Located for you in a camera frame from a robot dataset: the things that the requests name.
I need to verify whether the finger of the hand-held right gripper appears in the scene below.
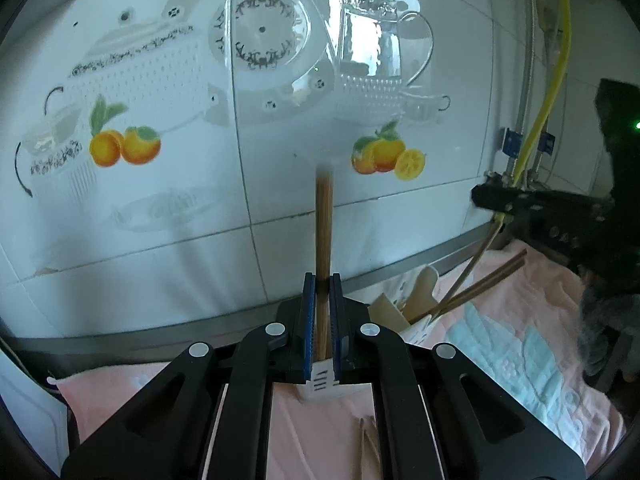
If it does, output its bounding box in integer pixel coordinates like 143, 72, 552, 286
514, 214, 622, 282
472, 183, 615, 222

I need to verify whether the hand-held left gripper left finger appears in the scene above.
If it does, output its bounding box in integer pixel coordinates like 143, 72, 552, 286
60, 272, 317, 480

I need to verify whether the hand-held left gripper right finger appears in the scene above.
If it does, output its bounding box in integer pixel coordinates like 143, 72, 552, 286
330, 272, 587, 480

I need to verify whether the cream utensil holder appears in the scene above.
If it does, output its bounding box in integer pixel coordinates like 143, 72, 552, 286
297, 265, 452, 406

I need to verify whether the brown wooden chopstick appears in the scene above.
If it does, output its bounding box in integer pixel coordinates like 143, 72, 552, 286
439, 219, 501, 311
430, 247, 528, 313
315, 167, 327, 363
432, 256, 528, 319

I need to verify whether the pile of wooden chopsticks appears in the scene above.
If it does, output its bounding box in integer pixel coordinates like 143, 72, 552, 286
356, 416, 382, 480

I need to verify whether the person's right forearm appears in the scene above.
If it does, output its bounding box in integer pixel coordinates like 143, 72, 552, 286
575, 270, 640, 377

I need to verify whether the metal pipe valve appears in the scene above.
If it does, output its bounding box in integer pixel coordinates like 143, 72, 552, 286
485, 157, 526, 191

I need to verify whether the pink flower-print towel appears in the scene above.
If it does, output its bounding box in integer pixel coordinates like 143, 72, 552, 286
54, 247, 627, 480

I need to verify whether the short braided metal hose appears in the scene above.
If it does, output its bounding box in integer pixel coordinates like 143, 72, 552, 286
527, 150, 547, 188

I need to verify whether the yellow gas hose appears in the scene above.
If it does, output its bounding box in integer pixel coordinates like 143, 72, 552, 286
492, 0, 572, 226

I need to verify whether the long braided metal hose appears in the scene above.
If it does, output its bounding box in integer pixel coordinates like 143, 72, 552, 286
517, 0, 539, 133

